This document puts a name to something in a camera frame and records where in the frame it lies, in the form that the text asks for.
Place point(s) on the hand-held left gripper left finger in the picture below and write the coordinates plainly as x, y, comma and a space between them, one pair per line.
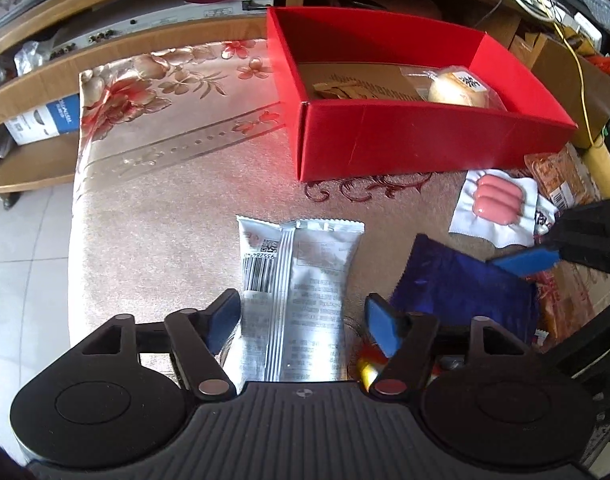
224, 321

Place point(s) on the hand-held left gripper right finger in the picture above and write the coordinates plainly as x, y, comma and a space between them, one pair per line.
383, 325

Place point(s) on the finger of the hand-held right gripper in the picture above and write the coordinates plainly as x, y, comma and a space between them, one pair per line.
525, 261
595, 345

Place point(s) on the red white snack packet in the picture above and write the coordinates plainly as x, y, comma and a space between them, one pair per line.
542, 220

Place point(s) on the pink sausage packet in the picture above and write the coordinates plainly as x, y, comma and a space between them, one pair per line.
495, 200

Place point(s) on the blue foil snack packet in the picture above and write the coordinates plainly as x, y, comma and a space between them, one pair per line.
460, 290

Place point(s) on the silver snack packet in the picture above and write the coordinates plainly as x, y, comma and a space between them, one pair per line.
305, 285

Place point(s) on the orange snack packet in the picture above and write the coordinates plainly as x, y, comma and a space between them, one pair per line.
560, 175

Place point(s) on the red cardboard box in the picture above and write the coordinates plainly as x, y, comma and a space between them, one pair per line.
385, 140

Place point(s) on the yellow red snack packet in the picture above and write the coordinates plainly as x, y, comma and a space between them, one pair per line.
367, 372

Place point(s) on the floral tablecloth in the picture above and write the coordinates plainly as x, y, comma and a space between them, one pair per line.
160, 210

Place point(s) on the clear bun packet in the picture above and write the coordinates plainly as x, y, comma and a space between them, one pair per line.
460, 87

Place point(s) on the brown cardboard box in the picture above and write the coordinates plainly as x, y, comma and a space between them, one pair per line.
550, 60

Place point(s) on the brown sachet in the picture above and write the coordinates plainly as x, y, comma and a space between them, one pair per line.
335, 91

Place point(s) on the white power strip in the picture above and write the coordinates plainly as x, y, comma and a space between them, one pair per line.
587, 26

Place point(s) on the blue white carton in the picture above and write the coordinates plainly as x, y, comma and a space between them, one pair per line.
45, 120

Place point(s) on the silver media player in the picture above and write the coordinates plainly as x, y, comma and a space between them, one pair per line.
185, 15

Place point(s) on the clear plastic bag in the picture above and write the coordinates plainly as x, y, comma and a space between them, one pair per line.
32, 57

